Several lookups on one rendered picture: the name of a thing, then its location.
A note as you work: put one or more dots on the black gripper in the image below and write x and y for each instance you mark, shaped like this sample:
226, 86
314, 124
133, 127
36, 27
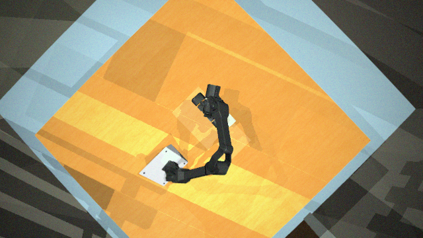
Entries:
199, 99

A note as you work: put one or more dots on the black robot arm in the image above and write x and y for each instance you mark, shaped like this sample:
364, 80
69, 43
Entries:
214, 106

